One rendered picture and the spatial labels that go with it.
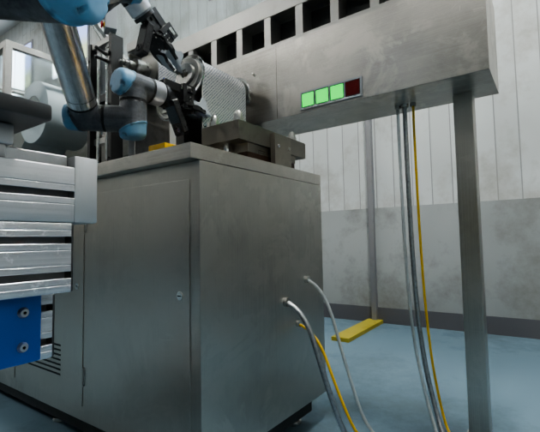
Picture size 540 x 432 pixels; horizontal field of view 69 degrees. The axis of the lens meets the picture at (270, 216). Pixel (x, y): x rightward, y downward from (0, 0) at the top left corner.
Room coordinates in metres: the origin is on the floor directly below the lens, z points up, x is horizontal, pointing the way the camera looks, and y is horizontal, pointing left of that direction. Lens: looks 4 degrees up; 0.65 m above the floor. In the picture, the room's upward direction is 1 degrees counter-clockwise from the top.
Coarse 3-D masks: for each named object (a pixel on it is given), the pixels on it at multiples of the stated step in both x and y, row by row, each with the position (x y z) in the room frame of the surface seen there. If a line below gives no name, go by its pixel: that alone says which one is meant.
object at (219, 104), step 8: (208, 88) 1.36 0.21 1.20; (208, 96) 1.36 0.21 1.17; (216, 96) 1.39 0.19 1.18; (224, 96) 1.42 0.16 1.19; (232, 96) 1.46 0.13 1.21; (208, 104) 1.36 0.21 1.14; (216, 104) 1.39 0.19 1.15; (224, 104) 1.42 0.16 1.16; (232, 104) 1.46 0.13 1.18; (240, 104) 1.50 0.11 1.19; (216, 112) 1.39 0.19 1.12; (224, 112) 1.42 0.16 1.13; (232, 112) 1.46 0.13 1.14; (208, 120) 1.35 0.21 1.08; (224, 120) 1.42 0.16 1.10; (232, 120) 1.46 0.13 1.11
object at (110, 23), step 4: (116, 8) 1.69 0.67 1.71; (108, 12) 1.68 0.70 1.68; (112, 12) 1.69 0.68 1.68; (116, 12) 1.69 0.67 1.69; (108, 16) 1.68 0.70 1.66; (112, 16) 1.69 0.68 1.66; (116, 16) 1.69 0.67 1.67; (104, 20) 1.71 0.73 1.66; (108, 20) 1.68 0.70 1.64; (112, 20) 1.69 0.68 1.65; (116, 20) 1.69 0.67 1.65; (100, 24) 1.69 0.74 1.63; (104, 24) 1.69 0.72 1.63; (108, 24) 1.68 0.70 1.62; (112, 24) 1.69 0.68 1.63; (116, 24) 1.69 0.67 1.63; (104, 28) 1.71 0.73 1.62; (108, 28) 1.69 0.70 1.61; (112, 28) 1.69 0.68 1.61; (116, 28) 1.69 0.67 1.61; (104, 32) 1.72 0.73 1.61; (112, 32) 1.72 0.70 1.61; (116, 32) 1.72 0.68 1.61
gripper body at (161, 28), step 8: (152, 8) 1.25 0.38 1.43; (144, 16) 1.21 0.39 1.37; (152, 16) 1.25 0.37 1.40; (160, 16) 1.27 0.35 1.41; (160, 24) 1.27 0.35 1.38; (168, 24) 1.27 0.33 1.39; (160, 32) 1.25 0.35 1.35; (168, 32) 1.29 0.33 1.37; (152, 40) 1.26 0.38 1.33; (160, 40) 1.25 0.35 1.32; (168, 40) 1.29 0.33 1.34; (152, 48) 1.29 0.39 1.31; (160, 48) 1.28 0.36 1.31
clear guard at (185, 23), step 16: (160, 0) 1.78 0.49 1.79; (176, 0) 1.75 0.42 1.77; (192, 0) 1.72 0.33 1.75; (208, 0) 1.69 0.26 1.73; (224, 0) 1.67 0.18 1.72; (240, 0) 1.64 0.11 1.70; (256, 0) 1.61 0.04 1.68; (128, 16) 1.91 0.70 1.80; (176, 16) 1.82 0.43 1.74; (192, 16) 1.78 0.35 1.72; (208, 16) 1.75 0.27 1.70; (224, 16) 1.73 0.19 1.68; (128, 32) 1.99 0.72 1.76; (176, 32) 1.88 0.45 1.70; (192, 32) 1.85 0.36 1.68
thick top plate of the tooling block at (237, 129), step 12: (240, 120) 1.19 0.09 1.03; (204, 132) 1.27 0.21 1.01; (216, 132) 1.24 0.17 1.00; (228, 132) 1.21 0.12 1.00; (240, 132) 1.19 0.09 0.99; (252, 132) 1.24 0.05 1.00; (264, 132) 1.29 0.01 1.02; (204, 144) 1.27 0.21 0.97; (216, 144) 1.25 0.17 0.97; (264, 144) 1.29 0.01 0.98; (300, 144) 1.48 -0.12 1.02; (300, 156) 1.48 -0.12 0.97
